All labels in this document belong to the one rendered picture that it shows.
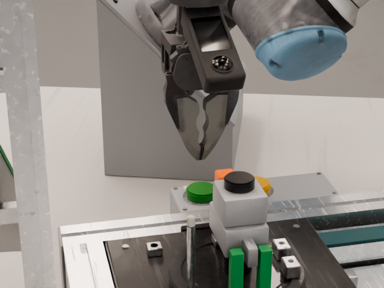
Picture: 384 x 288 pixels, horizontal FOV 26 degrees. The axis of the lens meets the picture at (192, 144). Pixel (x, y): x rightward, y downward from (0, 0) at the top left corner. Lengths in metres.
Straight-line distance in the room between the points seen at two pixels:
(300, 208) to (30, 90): 0.60
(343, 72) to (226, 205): 3.65
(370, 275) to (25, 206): 0.56
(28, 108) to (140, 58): 0.75
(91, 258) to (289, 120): 0.70
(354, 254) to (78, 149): 0.60
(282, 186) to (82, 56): 3.61
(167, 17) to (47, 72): 3.18
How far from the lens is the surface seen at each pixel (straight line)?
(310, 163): 1.39
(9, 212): 0.73
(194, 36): 0.94
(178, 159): 1.30
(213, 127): 1.01
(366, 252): 1.02
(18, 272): 1.11
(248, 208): 0.79
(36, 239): 0.55
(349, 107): 1.63
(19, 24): 0.49
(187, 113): 1.00
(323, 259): 0.92
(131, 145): 1.31
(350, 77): 4.35
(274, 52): 1.15
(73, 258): 0.94
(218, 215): 0.82
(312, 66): 1.19
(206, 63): 0.91
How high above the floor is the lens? 1.46
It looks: 24 degrees down
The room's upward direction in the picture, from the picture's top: straight up
